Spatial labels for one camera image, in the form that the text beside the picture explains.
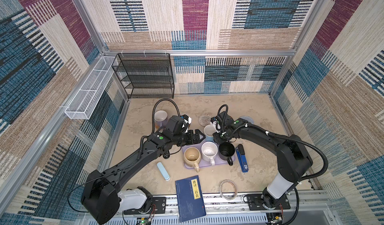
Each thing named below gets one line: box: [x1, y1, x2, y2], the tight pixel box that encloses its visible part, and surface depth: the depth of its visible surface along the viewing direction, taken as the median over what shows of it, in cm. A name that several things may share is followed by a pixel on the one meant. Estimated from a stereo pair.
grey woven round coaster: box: [239, 115, 255, 125], surface depth 107 cm
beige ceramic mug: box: [184, 146, 201, 173], surface depth 82 cm
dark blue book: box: [175, 175, 207, 223], surface depth 76 cm
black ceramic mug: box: [218, 141, 235, 166], surface depth 85 cm
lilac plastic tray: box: [182, 141, 236, 170], surface depth 85 cm
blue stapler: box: [235, 144, 249, 173], surface depth 87 cm
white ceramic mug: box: [201, 141, 218, 166], surface depth 85 cm
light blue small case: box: [157, 162, 171, 182], surface depth 83 cm
